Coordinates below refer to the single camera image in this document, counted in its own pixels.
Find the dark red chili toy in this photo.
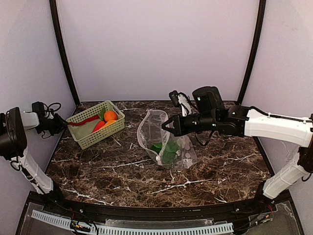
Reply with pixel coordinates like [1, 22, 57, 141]
[67, 115, 99, 126]

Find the clear zip top bag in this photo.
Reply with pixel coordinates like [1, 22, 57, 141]
[137, 110, 198, 170]

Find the white bok choy toy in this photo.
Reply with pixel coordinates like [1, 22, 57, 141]
[150, 141, 179, 165]

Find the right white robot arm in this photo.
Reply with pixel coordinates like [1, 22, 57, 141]
[162, 86, 313, 199]

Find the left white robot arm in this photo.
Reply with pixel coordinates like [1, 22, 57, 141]
[0, 107, 67, 200]

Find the beige perforated plastic basket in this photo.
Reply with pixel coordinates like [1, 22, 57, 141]
[66, 100, 125, 150]

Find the red pepper toy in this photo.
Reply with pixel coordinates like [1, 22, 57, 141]
[92, 120, 106, 133]

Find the orange fruit toy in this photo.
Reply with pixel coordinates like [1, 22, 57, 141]
[103, 110, 118, 122]

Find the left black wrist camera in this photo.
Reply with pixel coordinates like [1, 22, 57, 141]
[32, 101, 62, 119]

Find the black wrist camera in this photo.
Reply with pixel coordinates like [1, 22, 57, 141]
[32, 101, 62, 119]
[169, 90, 196, 117]

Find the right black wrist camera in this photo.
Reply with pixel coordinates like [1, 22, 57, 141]
[169, 90, 196, 117]

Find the white slotted cable duct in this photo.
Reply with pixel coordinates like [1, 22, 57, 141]
[31, 210, 234, 235]

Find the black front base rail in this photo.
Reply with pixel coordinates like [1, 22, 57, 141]
[13, 190, 305, 235]

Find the right black frame post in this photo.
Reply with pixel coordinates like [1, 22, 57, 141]
[236, 0, 267, 105]

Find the black frame post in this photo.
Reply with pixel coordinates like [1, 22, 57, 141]
[49, 0, 80, 107]
[236, 0, 267, 105]

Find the left black frame post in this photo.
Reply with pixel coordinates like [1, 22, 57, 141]
[49, 0, 80, 107]

